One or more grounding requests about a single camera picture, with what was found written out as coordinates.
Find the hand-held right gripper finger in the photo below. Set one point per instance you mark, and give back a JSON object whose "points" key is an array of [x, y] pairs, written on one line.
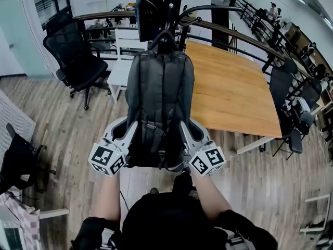
{"points": [[205, 137], [186, 139]]}

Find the pink checkered table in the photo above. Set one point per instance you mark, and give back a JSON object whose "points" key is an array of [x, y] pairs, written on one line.
{"points": [[28, 223]]}

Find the white table frame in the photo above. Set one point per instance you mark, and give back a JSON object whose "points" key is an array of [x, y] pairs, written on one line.
{"points": [[316, 199]]}

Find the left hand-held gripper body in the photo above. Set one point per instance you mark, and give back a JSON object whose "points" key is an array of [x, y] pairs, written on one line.
{"points": [[104, 157]]}

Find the wooden table with white legs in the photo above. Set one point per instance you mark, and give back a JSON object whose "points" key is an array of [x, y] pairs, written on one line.
{"points": [[229, 87]]}

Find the person's black shoe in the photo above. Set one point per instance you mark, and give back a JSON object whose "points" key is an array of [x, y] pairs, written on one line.
{"points": [[154, 190]]}

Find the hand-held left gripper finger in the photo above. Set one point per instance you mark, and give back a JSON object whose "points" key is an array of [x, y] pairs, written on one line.
{"points": [[109, 130], [130, 138]]}

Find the black padded office chair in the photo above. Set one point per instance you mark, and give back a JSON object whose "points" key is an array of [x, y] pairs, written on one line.
{"points": [[18, 160]]}

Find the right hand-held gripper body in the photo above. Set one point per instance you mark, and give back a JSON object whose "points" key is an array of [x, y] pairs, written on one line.
{"points": [[208, 160]]}

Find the black mesh office chair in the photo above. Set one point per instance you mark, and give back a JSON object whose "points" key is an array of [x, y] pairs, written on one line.
{"points": [[75, 56]]}

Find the black backpack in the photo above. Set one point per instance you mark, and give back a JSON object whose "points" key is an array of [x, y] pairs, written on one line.
{"points": [[156, 92]]}

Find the person's right forearm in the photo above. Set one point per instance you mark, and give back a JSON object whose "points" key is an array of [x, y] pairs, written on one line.
{"points": [[210, 194]]}

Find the black railing with wooden handrail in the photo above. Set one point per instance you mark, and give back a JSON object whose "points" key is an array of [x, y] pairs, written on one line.
{"points": [[104, 14]]}

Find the black coat rack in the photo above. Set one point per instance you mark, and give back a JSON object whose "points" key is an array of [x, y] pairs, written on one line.
{"points": [[179, 12]]}

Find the person's left forearm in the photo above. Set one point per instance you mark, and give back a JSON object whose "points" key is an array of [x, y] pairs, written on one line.
{"points": [[106, 197]]}

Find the person's black-clothed torso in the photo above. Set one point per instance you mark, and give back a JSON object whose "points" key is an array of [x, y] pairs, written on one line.
{"points": [[169, 223]]}

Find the white wooden chair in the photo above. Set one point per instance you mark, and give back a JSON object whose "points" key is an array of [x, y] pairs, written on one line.
{"points": [[122, 72]]}

